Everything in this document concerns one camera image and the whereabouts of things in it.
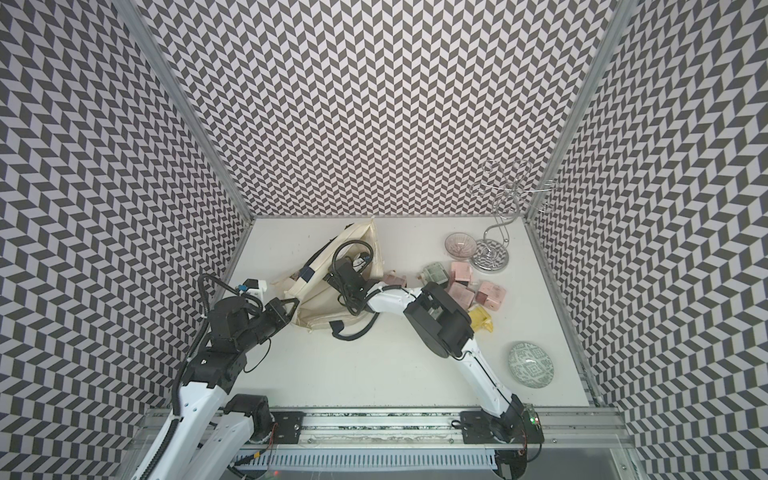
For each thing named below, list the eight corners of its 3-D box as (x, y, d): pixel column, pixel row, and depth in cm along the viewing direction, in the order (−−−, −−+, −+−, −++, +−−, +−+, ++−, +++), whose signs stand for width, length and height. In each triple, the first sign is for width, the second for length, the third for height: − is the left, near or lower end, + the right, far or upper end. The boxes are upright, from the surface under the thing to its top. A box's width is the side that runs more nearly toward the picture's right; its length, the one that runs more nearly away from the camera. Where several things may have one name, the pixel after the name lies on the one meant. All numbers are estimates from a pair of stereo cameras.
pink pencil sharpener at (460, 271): (449, 287, 101) (452, 278, 96) (447, 270, 105) (449, 261, 101) (470, 287, 101) (473, 278, 96) (467, 270, 105) (470, 261, 101)
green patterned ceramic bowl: (513, 388, 80) (517, 384, 77) (503, 347, 87) (507, 342, 84) (553, 388, 80) (559, 384, 77) (540, 347, 88) (546, 342, 84)
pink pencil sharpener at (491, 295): (473, 302, 96) (476, 295, 92) (478, 287, 99) (481, 279, 95) (498, 312, 93) (502, 305, 90) (503, 296, 97) (507, 288, 93)
